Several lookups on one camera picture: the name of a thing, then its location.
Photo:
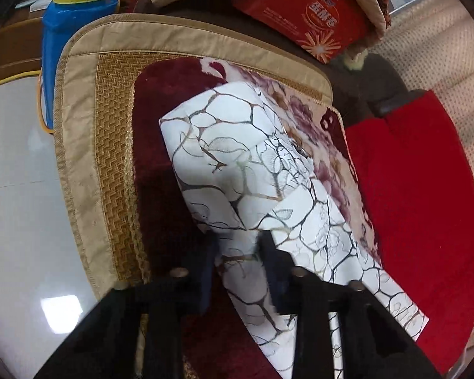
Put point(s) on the red cardboard box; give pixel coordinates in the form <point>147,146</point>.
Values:
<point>300,8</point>

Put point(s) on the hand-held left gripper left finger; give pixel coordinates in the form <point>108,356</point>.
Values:
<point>199,270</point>

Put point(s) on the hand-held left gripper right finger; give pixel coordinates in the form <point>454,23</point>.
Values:
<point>270,270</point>

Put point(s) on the blue container with yellow lid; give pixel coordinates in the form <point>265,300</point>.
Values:
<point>63,35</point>

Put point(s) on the brown wooden cabinet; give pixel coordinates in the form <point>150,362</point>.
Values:
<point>12,47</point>

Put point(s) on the maroon floral plush blanket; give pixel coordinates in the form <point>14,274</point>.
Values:
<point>331,173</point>

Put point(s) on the red plush blanket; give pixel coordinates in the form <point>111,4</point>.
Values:
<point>418,205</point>

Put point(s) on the white branch-patterned garment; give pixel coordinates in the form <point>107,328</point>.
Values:
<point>229,158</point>

